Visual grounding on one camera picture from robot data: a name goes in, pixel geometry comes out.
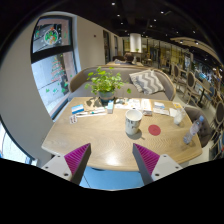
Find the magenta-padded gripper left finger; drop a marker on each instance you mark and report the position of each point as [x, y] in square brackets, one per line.
[77, 160]

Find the grey upholstered sofa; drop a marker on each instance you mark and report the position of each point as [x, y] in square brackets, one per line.
[80, 81]

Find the small light blue box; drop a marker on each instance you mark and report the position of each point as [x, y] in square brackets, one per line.
[110, 107]

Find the cream tissue box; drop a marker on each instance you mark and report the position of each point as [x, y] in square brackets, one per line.
[146, 106]

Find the window with colourful stickers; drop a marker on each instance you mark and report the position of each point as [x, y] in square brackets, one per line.
[53, 66]

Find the flat round red coaster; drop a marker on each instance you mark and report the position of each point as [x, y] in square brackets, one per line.
[154, 130]

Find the white paper with pen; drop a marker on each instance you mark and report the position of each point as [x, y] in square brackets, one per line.
[91, 112]

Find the white printed leaflet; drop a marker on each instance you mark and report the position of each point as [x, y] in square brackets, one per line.
[130, 104]

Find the blue white card box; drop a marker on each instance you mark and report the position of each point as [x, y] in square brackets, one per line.
[77, 109]

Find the group of dining chairs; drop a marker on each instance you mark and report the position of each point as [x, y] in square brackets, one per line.
[190, 81]

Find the white printed mug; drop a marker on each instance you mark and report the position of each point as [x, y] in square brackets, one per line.
[133, 122]

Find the white printed booklet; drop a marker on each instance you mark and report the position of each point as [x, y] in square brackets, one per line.
[161, 108]

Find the grey tufted armchair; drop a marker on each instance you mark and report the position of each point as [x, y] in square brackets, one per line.
[200, 116]

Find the group of ceiling lights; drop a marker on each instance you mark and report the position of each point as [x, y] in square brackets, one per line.
[148, 20]

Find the green potted plant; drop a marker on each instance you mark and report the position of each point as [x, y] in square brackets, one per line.
[105, 83]

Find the person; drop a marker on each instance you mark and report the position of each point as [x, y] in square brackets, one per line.
[127, 58]

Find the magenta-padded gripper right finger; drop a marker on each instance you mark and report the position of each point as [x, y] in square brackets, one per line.
[146, 160]

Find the grey white chevron cushion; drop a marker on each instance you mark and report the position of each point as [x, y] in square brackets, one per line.
[148, 81]

